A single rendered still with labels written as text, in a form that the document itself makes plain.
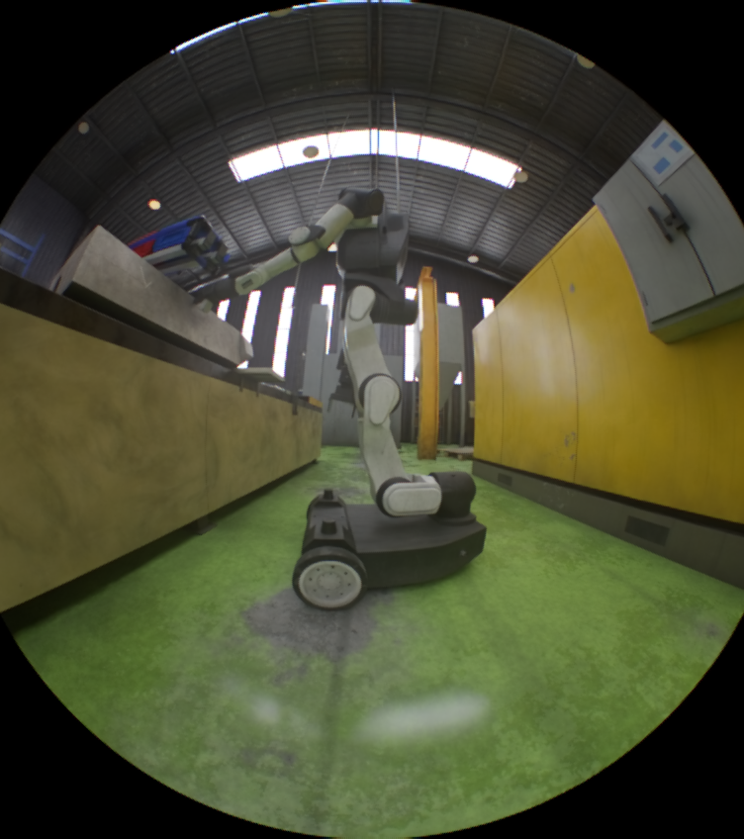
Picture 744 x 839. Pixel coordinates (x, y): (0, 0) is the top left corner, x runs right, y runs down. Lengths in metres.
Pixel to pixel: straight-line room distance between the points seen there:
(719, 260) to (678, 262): 0.20
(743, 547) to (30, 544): 1.97
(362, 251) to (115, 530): 1.23
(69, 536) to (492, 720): 0.98
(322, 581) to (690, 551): 1.39
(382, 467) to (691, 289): 1.32
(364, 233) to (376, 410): 0.68
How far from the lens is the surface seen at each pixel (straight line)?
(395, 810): 0.51
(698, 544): 1.33
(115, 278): 0.87
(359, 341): 0.83
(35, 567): 0.81
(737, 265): 1.14
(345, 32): 9.44
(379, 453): 0.81
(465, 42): 9.28
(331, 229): 0.92
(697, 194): 1.29
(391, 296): 0.93
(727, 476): 1.26
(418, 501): 0.83
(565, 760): 0.60
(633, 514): 1.45
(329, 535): 0.70
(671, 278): 1.19
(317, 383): 6.93
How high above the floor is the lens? 0.51
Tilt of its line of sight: 2 degrees up
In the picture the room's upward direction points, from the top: 3 degrees clockwise
